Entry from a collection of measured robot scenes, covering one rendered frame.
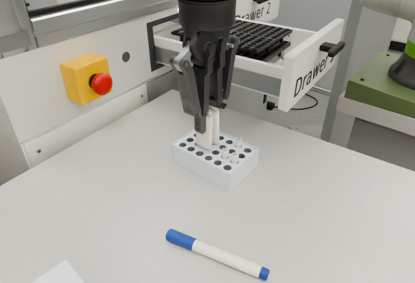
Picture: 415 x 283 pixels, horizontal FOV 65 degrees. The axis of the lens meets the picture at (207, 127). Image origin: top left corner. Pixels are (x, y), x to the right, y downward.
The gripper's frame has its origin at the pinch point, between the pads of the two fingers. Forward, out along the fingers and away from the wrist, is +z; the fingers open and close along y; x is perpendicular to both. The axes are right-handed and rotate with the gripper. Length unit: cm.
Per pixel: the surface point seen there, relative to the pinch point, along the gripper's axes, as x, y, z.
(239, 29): 14.3, 29.7, -6.2
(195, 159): -0.1, -3.3, 4.5
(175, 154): 4.4, -3.3, 5.8
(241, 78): 4.2, 15.9, -1.8
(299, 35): 4.1, 40.2, -4.3
